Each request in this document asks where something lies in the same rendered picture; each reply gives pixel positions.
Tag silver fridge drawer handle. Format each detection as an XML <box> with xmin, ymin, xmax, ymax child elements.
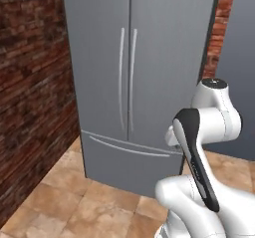
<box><xmin>88</xmin><ymin>134</ymin><xmax>171</xmax><ymax>158</ymax></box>

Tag grey fridge drawer front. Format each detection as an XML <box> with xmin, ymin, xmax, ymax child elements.
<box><xmin>80</xmin><ymin>129</ymin><xmax>185</xmax><ymax>198</ymax></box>

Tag grey steel fridge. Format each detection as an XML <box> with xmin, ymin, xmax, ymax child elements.
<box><xmin>61</xmin><ymin>0</ymin><xmax>222</xmax><ymax>198</ymax></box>

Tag grey fridge door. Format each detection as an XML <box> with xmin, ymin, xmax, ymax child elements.
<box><xmin>62</xmin><ymin>0</ymin><xmax>131</xmax><ymax>142</ymax></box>
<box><xmin>127</xmin><ymin>0</ymin><xmax>219</xmax><ymax>151</ymax></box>

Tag silver fridge door handle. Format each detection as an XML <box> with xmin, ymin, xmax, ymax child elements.
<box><xmin>118</xmin><ymin>27</ymin><xmax>127</xmax><ymax>132</ymax></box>
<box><xmin>127</xmin><ymin>28</ymin><xmax>138</xmax><ymax>133</ymax></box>

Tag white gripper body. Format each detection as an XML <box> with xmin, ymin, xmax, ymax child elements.
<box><xmin>164</xmin><ymin>124</ymin><xmax>182</xmax><ymax>147</ymax></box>

